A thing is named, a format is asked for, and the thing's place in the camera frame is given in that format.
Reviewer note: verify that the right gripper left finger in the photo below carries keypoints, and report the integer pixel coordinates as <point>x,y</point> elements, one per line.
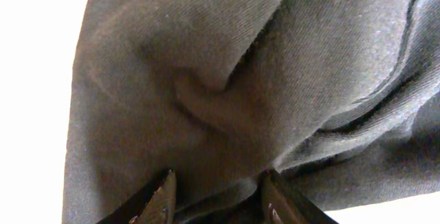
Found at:
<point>154,203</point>

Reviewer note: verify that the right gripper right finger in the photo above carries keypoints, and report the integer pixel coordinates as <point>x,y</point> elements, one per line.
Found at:
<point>282,203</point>

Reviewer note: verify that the black Nike garment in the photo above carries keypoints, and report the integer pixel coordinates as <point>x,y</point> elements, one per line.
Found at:
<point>341,97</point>

